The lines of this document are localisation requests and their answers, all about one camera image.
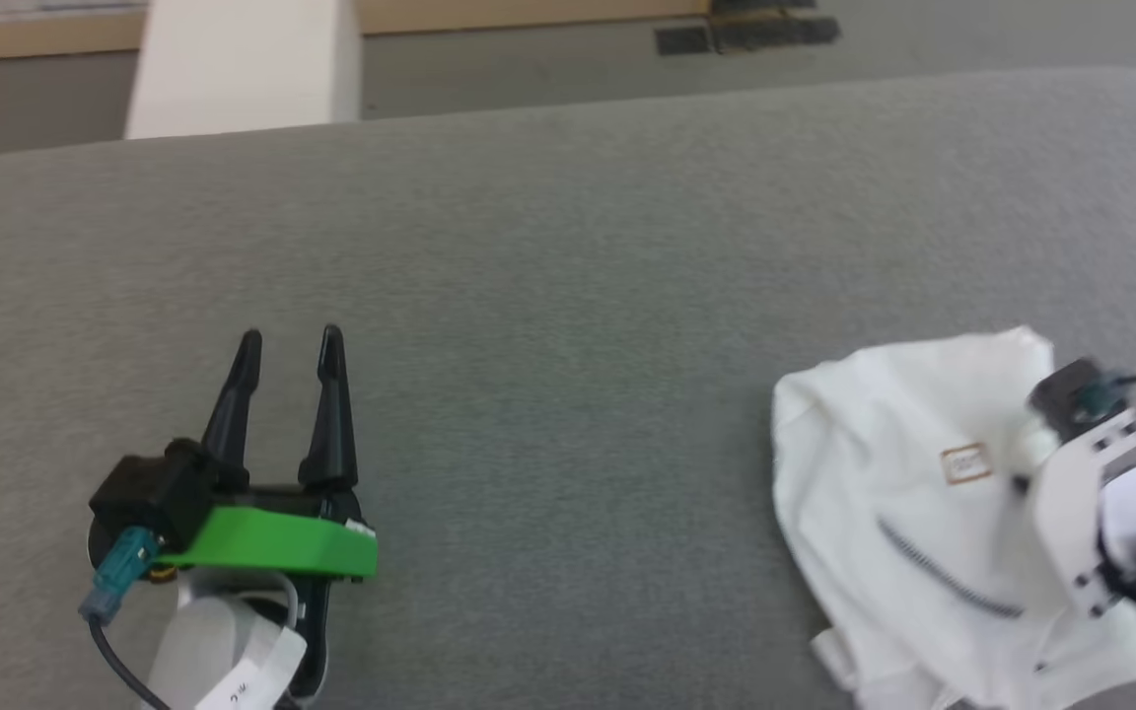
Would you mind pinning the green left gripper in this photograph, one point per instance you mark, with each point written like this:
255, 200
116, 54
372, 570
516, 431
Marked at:
282, 542

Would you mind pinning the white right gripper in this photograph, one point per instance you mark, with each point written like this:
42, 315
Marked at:
1076, 503

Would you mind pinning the white t-shirt garment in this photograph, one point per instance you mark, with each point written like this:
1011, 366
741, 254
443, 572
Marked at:
884, 463

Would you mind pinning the grey fabric sofa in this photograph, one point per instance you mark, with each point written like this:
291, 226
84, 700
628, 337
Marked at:
568, 296

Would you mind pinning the white box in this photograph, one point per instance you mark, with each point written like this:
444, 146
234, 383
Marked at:
243, 69

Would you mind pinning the small black floor tape patch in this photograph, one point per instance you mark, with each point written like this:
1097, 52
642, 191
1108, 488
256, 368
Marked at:
682, 40

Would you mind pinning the long black floor tape patch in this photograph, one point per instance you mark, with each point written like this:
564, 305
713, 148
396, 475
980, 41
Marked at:
775, 32

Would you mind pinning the short black floor tape patch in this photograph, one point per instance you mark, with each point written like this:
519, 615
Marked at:
760, 4

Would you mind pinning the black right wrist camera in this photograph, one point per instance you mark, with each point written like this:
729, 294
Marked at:
1061, 394

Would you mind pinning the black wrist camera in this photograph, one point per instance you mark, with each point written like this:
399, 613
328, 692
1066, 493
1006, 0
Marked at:
1061, 394
159, 498

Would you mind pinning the teal right camera connector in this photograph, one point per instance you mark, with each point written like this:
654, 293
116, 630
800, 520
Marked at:
1102, 396

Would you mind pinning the teal camera connector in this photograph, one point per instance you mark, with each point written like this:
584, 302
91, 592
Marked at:
1102, 396
119, 577

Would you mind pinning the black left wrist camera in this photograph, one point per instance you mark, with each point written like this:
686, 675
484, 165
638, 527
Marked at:
159, 498

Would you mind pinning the teal left camera connector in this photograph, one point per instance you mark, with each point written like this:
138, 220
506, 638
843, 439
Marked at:
119, 577

